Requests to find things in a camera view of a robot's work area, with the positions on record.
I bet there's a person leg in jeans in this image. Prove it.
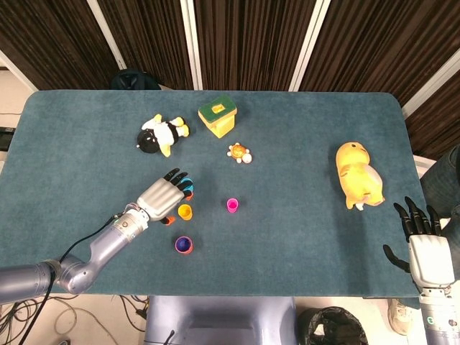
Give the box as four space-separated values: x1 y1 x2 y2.
419 144 460 238

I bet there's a yellow plush animal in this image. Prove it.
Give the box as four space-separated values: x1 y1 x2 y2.
335 141 386 211

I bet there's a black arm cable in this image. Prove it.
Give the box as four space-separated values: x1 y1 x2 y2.
19 214 121 345

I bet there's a white sneaker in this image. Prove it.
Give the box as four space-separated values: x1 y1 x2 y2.
387 298 414 336

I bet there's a white partition post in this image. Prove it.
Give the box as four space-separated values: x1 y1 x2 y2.
179 0 204 91
401 46 460 119
0 50 39 93
289 0 331 92
86 0 127 70

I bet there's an orange plastic cup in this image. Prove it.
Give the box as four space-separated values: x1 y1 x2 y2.
175 236 194 255

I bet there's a black trash bin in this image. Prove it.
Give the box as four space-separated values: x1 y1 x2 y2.
297 305 369 345

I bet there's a blue grey robot torso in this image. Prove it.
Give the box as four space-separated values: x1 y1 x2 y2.
143 295 298 345

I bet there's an orange turtle toy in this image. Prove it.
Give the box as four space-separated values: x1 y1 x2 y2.
226 142 254 165

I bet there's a black floor device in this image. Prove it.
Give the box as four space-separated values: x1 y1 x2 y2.
0 127 15 150

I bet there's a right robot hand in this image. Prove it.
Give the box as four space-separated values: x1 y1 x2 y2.
382 195 456 294

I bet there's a black chair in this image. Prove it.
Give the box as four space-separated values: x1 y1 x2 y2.
110 69 162 91

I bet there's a teal table cloth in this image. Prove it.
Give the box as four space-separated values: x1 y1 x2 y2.
0 89 427 298

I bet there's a black white plush toy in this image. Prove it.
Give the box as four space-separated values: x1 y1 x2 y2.
136 114 190 158

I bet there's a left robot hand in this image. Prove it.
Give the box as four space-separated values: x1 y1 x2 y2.
136 167 196 226

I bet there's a dark brown pleated curtain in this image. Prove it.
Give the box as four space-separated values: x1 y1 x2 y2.
0 0 460 155

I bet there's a white floor cable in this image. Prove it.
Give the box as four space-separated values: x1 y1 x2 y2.
53 305 119 345

